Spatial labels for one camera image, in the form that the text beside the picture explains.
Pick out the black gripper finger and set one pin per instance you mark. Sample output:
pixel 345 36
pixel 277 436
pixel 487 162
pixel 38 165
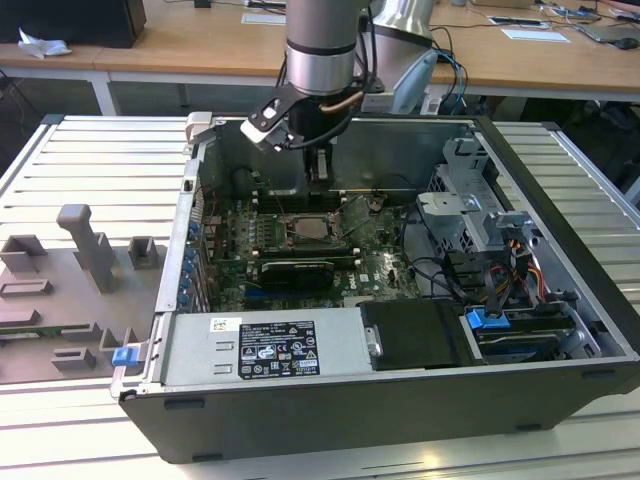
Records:
pixel 311 170

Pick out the small square CPU plate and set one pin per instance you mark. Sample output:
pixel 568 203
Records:
pixel 312 227

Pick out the black RAM slot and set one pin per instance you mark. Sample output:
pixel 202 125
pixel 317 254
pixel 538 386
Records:
pixel 270 196
pixel 270 204
pixel 300 249
pixel 300 257

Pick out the CPU socket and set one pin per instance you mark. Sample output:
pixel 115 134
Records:
pixel 289 232

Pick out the black cylinder component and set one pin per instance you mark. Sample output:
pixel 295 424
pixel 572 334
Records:
pixel 242 178

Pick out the round coin cell battery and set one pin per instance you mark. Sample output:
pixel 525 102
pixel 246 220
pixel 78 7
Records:
pixel 376 202

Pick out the black graphics card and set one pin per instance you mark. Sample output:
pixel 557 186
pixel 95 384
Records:
pixel 295 275

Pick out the green motherboard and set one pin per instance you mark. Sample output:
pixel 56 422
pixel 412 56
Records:
pixel 380 260

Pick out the pale blue teach pendant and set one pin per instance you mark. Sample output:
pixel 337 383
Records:
pixel 417 80

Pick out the blue expansion card clip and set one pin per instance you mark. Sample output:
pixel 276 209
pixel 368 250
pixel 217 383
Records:
pixel 189 257
pixel 192 229
pixel 186 285
pixel 184 300

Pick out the long wooden desk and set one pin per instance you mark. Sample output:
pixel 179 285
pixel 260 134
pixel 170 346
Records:
pixel 200 45

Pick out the metal disk bay cage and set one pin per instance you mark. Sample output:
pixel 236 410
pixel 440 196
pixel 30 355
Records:
pixel 450 210

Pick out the black plastic air shroud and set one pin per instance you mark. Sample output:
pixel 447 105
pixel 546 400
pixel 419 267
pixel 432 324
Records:
pixel 415 335

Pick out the silver power supply unit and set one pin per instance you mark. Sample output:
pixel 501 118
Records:
pixel 200 350

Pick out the hard disk in blue carrier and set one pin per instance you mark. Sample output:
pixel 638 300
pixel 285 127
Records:
pixel 485 320

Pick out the black open PC case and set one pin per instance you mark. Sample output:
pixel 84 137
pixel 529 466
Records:
pixel 350 420

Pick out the black computer box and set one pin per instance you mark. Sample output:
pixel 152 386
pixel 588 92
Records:
pixel 75 20

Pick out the blue case release latch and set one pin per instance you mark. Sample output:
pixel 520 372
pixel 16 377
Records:
pixel 124 356

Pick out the crumpled white paper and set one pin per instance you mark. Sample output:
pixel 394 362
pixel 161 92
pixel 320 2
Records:
pixel 42 45

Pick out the grey parts rack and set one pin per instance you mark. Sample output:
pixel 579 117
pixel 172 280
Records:
pixel 60 300

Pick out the green RAM stick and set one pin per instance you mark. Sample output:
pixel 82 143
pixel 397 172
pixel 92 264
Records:
pixel 50 329

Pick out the grey flat laptop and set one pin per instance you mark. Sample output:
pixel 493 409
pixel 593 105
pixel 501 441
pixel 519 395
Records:
pixel 607 31

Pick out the black computer mouse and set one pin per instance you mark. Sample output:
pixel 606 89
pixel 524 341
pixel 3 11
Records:
pixel 626 44

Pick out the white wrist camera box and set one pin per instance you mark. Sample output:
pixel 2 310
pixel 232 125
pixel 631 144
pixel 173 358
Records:
pixel 265 125

